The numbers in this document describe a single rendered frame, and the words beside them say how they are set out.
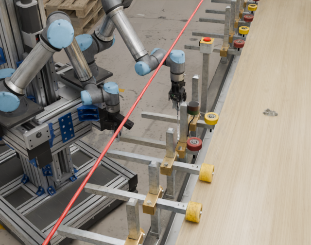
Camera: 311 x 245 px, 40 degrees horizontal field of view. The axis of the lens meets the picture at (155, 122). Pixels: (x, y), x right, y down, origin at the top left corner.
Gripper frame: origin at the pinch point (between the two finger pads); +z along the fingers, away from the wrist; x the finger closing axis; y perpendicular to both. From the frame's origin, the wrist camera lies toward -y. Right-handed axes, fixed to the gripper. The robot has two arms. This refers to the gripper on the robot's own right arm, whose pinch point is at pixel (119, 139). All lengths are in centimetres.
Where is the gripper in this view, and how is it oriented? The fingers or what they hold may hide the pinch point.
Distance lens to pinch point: 238.9
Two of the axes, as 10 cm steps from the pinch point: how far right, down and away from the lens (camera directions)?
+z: 0.3, 8.1, 5.8
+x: -3.0, 5.6, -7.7
